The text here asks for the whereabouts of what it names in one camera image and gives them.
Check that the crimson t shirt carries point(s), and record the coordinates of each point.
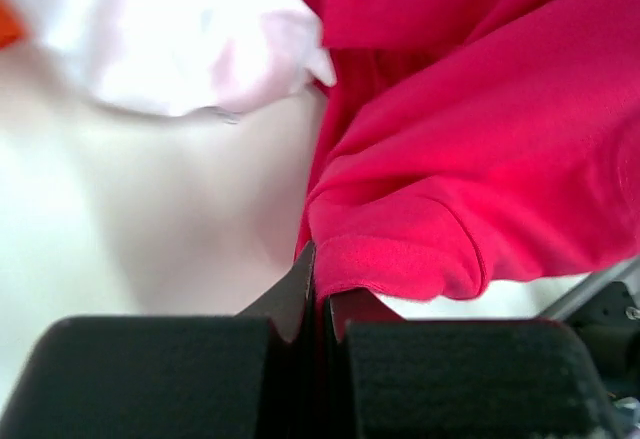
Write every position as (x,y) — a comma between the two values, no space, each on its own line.
(467,141)

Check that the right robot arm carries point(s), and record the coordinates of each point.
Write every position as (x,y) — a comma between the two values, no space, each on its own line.
(608,325)

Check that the orange t shirt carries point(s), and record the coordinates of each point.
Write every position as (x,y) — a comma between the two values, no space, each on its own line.
(11,27)

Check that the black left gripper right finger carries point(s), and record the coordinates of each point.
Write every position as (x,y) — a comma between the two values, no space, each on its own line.
(393,378)

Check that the pale pink t shirt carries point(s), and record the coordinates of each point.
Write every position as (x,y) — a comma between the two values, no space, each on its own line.
(173,57)

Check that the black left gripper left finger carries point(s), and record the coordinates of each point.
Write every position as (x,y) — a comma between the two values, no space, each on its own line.
(249,375)

